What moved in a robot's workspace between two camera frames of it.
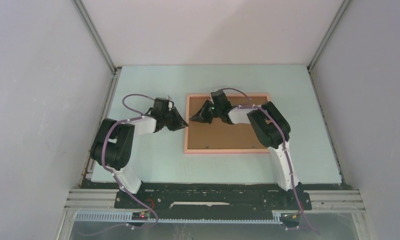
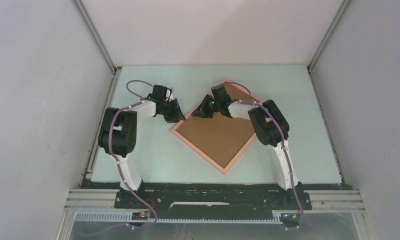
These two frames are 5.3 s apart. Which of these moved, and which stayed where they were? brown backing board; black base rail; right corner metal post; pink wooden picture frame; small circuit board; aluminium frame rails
Moved: pink wooden picture frame; brown backing board
Stayed: small circuit board; aluminium frame rails; right corner metal post; black base rail
